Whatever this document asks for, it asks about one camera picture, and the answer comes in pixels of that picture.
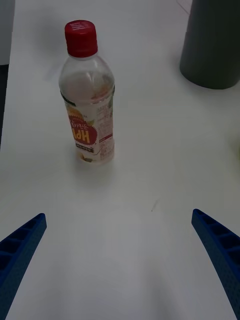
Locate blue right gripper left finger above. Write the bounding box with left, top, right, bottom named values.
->
left=0, top=212, right=48, bottom=320

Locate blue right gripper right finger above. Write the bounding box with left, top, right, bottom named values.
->
left=191, top=208, right=240, bottom=320

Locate clear bottle with red cap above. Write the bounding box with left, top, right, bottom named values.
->
left=58, top=20, right=116, bottom=165

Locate grey plastic waste bin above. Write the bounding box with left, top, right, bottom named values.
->
left=179, top=0, right=240, bottom=90

